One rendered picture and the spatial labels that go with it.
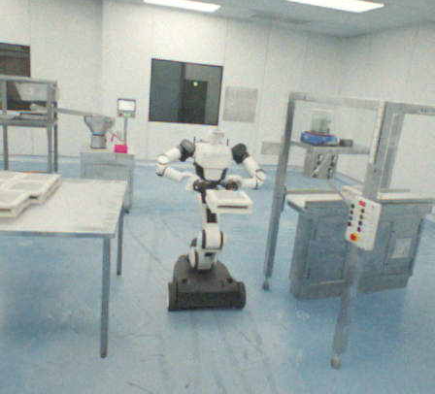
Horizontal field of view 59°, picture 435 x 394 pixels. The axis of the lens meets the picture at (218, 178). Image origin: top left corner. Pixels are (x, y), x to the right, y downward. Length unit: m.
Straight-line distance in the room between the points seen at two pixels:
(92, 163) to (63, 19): 3.42
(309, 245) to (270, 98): 5.29
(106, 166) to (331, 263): 2.78
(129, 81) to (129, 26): 0.93
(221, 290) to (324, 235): 0.93
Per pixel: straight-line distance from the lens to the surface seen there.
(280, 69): 8.14
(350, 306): 2.56
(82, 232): 2.23
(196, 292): 2.94
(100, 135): 4.92
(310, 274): 3.29
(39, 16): 7.56
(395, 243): 3.75
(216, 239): 2.80
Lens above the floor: 1.67
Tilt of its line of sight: 14 degrees down
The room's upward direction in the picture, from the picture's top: 6 degrees clockwise
